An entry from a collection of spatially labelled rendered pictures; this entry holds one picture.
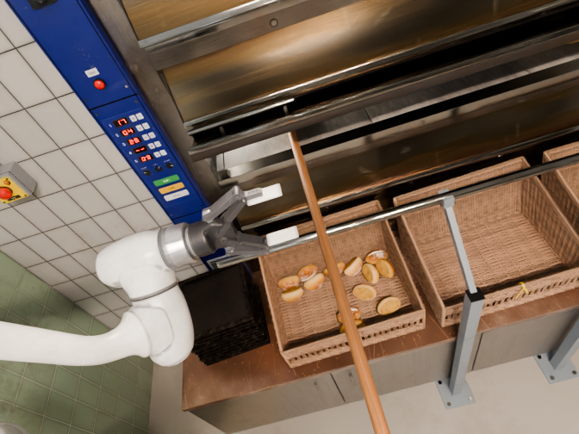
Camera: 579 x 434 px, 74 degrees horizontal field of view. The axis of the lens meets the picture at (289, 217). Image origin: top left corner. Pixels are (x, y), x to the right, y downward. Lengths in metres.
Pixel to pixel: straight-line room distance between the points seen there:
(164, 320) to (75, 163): 0.77
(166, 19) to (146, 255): 0.62
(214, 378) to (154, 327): 0.91
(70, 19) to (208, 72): 0.36
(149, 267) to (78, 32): 0.64
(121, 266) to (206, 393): 0.98
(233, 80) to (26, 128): 0.64
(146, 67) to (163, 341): 0.75
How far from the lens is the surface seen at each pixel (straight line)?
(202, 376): 1.76
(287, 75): 1.23
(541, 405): 2.22
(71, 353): 0.83
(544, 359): 2.29
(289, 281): 1.72
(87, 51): 1.21
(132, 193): 1.51
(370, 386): 0.91
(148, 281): 0.84
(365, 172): 1.55
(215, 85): 1.24
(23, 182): 1.50
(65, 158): 1.46
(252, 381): 1.67
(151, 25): 1.17
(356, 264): 1.71
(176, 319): 0.86
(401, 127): 1.47
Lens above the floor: 2.07
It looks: 47 degrees down
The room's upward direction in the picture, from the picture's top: 22 degrees counter-clockwise
